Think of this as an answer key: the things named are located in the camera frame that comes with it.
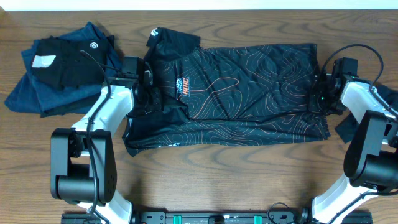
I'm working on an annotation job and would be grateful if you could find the black jersey with orange lines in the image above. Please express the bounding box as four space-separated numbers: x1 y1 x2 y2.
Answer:
123 27 330 156

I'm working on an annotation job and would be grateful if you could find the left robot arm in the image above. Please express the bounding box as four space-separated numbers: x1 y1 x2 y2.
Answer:
50 57 162 224

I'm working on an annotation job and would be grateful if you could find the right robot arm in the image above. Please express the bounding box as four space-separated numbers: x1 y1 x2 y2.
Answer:
299 57 397 223

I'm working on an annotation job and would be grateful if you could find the dark garment at right edge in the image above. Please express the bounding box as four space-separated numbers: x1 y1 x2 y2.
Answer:
335 83 397 143

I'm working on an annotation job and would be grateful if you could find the black folded shirt on stack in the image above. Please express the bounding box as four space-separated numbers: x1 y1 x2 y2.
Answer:
31 37 110 90

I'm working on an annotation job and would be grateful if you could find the blue folded garment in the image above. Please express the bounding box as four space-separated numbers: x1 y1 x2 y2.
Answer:
4 22 109 117

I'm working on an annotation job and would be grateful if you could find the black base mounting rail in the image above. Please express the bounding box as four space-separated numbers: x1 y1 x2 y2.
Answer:
60 211 373 224

